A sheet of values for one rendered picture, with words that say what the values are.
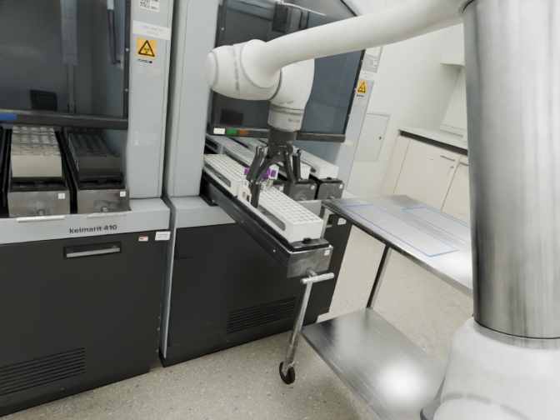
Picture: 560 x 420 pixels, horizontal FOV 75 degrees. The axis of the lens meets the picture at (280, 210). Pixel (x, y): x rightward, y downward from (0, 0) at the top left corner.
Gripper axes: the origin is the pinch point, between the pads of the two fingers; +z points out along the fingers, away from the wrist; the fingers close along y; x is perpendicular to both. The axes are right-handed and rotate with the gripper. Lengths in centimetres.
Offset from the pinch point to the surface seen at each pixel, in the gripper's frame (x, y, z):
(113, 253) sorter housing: 24, -38, 26
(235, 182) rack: 13.4, -4.8, 0.1
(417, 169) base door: 111, 229, 29
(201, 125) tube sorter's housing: 32.7, -9.7, -13.0
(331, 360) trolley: -15, 28, 58
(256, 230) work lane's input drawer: -5.5, -6.7, 7.0
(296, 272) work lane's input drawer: -22.2, -4.0, 10.5
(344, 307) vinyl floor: 34, 88, 86
